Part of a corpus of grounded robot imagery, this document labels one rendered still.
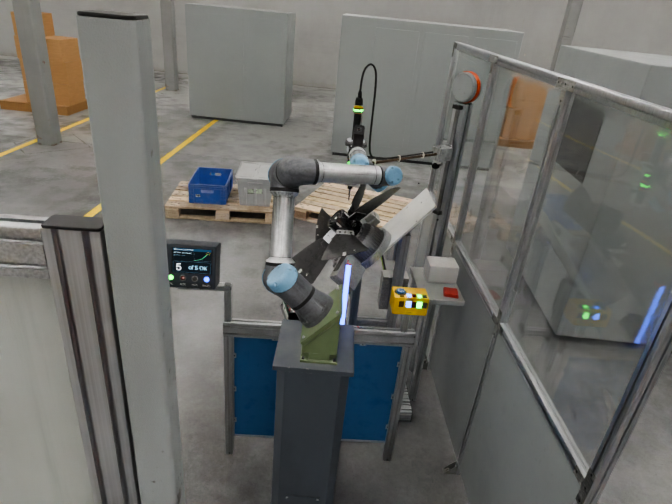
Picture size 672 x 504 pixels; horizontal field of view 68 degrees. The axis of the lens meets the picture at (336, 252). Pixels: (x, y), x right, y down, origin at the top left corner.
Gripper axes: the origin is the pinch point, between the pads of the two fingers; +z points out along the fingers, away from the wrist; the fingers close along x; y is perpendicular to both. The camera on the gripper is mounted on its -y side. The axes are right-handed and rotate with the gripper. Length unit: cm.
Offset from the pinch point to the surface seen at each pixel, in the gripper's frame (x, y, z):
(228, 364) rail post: -53, 105, -40
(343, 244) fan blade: -1.7, 46.5, -18.1
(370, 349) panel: 15, 92, -39
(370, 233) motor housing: 13, 48, 1
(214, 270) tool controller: -58, 50, -45
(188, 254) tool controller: -69, 44, -43
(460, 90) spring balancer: 55, -21, 37
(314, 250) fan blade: -15, 61, 2
